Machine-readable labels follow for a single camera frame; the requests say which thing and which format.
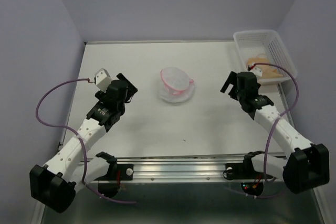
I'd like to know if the white mesh laundry bag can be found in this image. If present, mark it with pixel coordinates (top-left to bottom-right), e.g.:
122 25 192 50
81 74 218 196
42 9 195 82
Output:
159 67 195 103

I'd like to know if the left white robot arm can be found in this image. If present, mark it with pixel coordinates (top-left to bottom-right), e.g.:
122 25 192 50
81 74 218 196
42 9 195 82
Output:
29 69 138 213

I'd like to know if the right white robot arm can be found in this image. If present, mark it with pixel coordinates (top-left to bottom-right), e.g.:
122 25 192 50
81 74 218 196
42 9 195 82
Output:
221 72 330 194

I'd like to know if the white plastic basket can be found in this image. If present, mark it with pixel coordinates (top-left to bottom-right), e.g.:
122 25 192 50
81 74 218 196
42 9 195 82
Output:
233 29 298 85

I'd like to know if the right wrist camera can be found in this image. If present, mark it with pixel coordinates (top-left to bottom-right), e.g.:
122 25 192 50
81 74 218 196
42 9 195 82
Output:
247 65 263 78

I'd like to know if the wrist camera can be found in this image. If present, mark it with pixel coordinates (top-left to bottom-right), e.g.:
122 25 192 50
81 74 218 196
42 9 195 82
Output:
247 65 263 78
95 68 112 92

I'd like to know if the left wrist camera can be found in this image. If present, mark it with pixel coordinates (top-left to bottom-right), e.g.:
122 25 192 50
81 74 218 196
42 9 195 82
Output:
95 68 112 92

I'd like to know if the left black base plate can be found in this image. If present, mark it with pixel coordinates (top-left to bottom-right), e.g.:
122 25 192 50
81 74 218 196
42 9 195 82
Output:
87 152 134 182

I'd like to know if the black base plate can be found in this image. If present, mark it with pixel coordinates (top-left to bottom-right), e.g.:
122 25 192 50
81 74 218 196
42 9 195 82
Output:
87 152 134 182
222 151 265 180

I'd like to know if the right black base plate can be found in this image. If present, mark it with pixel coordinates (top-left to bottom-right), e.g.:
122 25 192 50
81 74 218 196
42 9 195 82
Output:
222 151 265 180

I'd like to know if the aluminium mounting rail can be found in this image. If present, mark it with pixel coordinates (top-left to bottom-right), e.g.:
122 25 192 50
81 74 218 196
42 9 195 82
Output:
41 155 321 184

